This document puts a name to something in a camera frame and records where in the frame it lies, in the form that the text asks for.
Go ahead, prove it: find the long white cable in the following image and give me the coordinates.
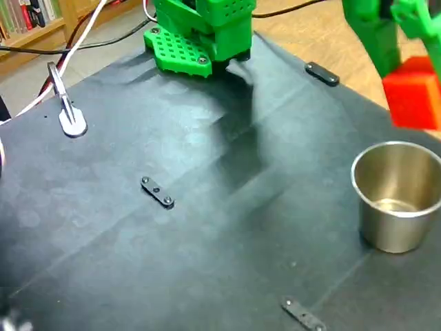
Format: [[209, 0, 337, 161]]
[[0, 0, 110, 127]]

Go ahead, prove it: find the red cube block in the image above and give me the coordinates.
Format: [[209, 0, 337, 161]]
[[382, 57, 441, 131]]

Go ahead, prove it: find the red book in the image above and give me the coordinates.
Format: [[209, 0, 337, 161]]
[[19, 4, 34, 32]]

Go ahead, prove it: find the black cable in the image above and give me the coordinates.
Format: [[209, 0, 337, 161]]
[[253, 0, 327, 18], [0, 19, 152, 56]]

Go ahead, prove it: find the black bracket plate with screws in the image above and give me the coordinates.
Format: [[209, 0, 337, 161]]
[[305, 61, 341, 88], [281, 296, 328, 331], [139, 176, 176, 210]]

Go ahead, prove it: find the silver metal clamp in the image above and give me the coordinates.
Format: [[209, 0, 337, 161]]
[[47, 61, 88, 139]]

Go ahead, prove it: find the stainless steel cup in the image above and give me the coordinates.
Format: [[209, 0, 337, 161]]
[[350, 140, 441, 254]]

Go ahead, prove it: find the red cable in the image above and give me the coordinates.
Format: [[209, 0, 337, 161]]
[[37, 0, 125, 99]]

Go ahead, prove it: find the black table cover sheet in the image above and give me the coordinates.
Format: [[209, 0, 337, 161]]
[[0, 30, 441, 331]]

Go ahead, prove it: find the wooden bookshelf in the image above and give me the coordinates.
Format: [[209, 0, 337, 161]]
[[0, 0, 145, 66]]

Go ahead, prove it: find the short white cable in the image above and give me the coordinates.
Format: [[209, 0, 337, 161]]
[[142, 0, 158, 23]]

